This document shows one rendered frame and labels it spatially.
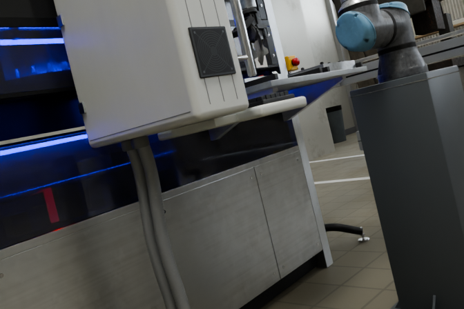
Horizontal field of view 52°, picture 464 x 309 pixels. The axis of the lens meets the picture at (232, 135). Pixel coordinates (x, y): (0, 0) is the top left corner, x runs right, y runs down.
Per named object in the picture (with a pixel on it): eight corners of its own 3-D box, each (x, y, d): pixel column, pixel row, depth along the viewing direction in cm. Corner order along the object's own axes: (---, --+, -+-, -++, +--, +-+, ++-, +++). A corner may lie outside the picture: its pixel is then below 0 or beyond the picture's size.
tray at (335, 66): (256, 92, 204) (255, 84, 204) (290, 86, 223) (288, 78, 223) (324, 72, 181) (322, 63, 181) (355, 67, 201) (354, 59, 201)
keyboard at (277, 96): (170, 129, 152) (168, 121, 152) (202, 121, 162) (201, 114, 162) (263, 104, 124) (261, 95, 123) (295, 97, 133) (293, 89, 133)
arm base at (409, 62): (436, 70, 150) (429, 38, 150) (416, 74, 140) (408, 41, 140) (391, 81, 161) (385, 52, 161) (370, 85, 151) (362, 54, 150)
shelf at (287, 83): (172, 114, 182) (171, 110, 182) (277, 94, 235) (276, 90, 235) (271, 86, 150) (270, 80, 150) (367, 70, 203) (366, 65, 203)
